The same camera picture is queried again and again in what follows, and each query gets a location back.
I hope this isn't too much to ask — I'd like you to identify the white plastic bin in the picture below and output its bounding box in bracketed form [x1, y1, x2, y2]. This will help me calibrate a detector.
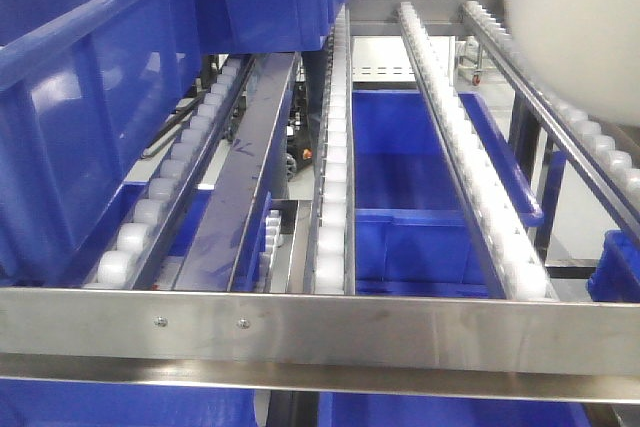
[507, 0, 639, 126]

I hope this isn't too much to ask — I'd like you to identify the small blue bin right edge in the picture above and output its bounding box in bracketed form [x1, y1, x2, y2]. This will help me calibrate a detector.
[587, 230, 640, 303]

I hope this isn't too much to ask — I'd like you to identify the white roller track centre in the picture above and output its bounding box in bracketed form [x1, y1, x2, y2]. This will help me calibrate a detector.
[313, 8, 354, 295]

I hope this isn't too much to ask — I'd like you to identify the white roller track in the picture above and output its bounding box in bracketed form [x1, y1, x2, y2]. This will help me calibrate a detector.
[313, 8, 354, 295]
[398, 2, 557, 301]
[462, 1, 639, 211]
[84, 55, 255, 289]

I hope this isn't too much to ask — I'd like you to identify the blue crate lower level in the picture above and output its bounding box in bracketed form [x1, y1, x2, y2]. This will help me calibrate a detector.
[352, 89, 544, 295]

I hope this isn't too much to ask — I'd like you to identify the stainless steel flow rack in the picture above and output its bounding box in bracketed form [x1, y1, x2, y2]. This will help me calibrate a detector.
[0, 0, 640, 405]

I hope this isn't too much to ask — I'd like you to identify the white roller track left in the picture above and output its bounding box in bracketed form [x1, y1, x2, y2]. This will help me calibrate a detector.
[84, 55, 255, 289]

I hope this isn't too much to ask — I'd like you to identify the blue crate bottom right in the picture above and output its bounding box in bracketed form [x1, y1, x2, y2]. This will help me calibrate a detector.
[318, 393, 590, 426]

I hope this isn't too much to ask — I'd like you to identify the blue plastic crate left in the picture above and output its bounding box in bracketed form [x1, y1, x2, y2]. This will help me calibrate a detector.
[1, 0, 200, 283]

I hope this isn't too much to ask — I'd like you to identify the white roller track far right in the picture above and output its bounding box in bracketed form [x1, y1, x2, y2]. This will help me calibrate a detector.
[462, 1, 639, 211]

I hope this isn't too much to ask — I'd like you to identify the blue crate bottom left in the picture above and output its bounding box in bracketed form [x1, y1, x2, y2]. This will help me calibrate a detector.
[1, 380, 257, 426]

